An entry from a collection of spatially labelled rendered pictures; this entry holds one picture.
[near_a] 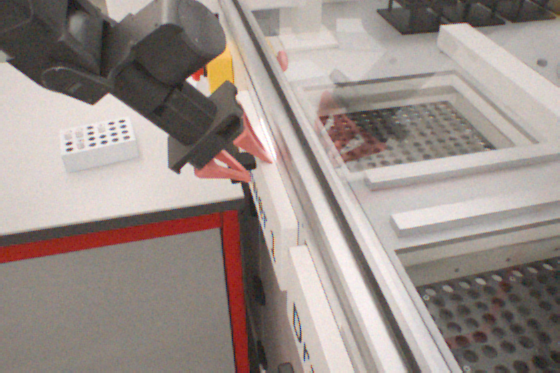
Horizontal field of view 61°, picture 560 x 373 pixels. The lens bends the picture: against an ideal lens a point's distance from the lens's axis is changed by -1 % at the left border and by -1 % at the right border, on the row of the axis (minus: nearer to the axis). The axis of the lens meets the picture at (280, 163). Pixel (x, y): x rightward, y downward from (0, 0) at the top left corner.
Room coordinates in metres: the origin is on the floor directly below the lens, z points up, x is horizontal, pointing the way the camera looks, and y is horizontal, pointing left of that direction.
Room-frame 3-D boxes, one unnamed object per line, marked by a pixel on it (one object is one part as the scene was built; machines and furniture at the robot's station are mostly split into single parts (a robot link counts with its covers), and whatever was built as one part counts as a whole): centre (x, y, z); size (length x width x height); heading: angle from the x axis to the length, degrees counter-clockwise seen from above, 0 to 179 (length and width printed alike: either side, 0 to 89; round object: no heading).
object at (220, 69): (0.81, 0.12, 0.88); 0.07 x 0.05 x 0.07; 13
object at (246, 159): (0.48, 0.05, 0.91); 0.07 x 0.04 x 0.01; 13
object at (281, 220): (0.49, 0.02, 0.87); 0.29 x 0.02 x 0.11; 13
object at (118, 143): (0.70, 0.32, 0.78); 0.12 x 0.08 x 0.04; 112
